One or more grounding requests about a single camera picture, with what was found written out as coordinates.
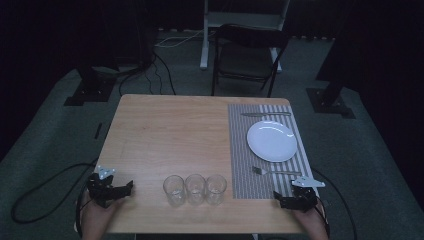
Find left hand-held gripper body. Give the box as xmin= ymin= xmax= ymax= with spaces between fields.
xmin=86 ymin=165 xmax=119 ymax=210

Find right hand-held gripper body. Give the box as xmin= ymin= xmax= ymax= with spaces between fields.
xmin=286 ymin=175 xmax=326 ymax=213

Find person's right hand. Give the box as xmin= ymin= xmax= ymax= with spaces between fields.
xmin=292 ymin=203 xmax=327 ymax=233

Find person's left hand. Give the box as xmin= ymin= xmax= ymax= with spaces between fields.
xmin=80 ymin=190 xmax=125 ymax=233

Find silver fork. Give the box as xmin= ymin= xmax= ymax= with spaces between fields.
xmin=251 ymin=165 xmax=303 ymax=177

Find clear drinking glass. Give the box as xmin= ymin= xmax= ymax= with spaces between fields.
xmin=205 ymin=173 xmax=228 ymax=206
xmin=162 ymin=174 xmax=186 ymax=208
xmin=184 ymin=173 xmax=208 ymax=206

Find white round plate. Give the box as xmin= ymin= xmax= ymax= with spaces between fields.
xmin=246 ymin=119 xmax=299 ymax=164

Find grey striped placemat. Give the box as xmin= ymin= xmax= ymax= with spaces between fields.
xmin=227 ymin=103 xmax=320 ymax=201

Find small black floor object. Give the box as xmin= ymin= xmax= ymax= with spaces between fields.
xmin=93 ymin=122 xmax=104 ymax=141

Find silver table knife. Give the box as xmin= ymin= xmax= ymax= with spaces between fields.
xmin=240 ymin=111 xmax=292 ymax=118

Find black folding chair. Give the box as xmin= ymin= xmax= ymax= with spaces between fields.
xmin=210 ymin=23 xmax=291 ymax=99

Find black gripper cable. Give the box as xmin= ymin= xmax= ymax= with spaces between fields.
xmin=10 ymin=161 xmax=100 ymax=240
xmin=311 ymin=167 xmax=359 ymax=240

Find black stand with base plate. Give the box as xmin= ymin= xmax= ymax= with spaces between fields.
xmin=305 ymin=0 xmax=357 ymax=120
xmin=63 ymin=49 xmax=118 ymax=108

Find black floor cables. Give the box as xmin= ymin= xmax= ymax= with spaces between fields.
xmin=117 ymin=51 xmax=177 ymax=97

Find white floor cable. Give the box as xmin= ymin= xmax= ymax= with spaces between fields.
xmin=154 ymin=29 xmax=216 ymax=49

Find white metal stand frame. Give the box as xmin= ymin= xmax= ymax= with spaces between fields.
xmin=199 ymin=0 xmax=292 ymax=73

